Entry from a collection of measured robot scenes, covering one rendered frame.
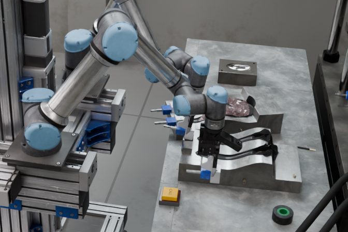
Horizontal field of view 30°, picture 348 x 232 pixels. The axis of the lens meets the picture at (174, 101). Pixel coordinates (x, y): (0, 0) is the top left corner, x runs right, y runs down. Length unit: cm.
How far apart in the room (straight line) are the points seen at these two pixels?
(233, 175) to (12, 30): 104
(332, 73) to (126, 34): 186
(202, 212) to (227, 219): 10
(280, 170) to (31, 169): 101
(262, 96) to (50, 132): 126
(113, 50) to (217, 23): 301
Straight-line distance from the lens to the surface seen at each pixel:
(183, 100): 230
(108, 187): 393
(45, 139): 223
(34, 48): 253
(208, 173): 252
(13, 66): 250
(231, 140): 244
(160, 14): 508
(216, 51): 375
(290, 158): 281
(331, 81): 363
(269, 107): 304
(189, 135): 277
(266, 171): 265
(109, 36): 206
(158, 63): 233
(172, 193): 257
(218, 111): 234
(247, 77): 340
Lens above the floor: 245
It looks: 31 degrees down
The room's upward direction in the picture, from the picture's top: 4 degrees clockwise
